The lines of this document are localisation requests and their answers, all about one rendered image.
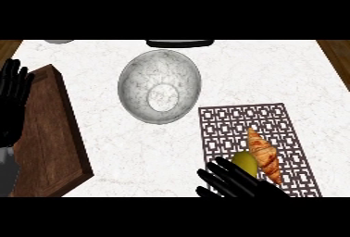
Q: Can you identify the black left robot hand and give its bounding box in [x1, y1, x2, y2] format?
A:
[0, 58, 35, 148]

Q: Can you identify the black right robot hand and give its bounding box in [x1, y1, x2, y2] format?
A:
[193, 156, 289, 198]

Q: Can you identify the golden brown croissant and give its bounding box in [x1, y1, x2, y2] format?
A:
[246, 127, 284, 186]

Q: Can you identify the brown patterned placemat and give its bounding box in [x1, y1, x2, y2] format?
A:
[197, 102, 323, 198]

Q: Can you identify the white marble bowl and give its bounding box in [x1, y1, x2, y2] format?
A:
[116, 48, 202, 125]

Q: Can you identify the yellow-green pear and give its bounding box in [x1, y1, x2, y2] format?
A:
[230, 150, 259, 180]

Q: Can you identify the brown wooden cutting board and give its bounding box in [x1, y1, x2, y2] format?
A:
[8, 63, 95, 198]

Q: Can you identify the grey round object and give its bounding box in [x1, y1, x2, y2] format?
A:
[42, 39, 75, 45]

